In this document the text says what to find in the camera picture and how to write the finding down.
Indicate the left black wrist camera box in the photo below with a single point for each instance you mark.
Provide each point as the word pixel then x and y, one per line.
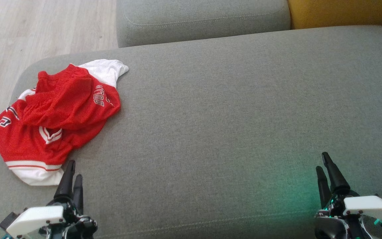
pixel 8 219

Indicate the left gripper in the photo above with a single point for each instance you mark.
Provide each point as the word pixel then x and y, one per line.
pixel 35 219

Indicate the red and white basketball jersey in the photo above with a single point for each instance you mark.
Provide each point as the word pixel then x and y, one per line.
pixel 25 146

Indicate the yellow cushion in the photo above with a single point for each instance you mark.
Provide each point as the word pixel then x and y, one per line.
pixel 337 13

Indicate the grey fabric sofa seat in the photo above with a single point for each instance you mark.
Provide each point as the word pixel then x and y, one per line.
pixel 211 116

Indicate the red basketball shorts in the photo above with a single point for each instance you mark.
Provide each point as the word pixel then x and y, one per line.
pixel 68 99

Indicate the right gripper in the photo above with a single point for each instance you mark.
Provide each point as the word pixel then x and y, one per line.
pixel 370 205

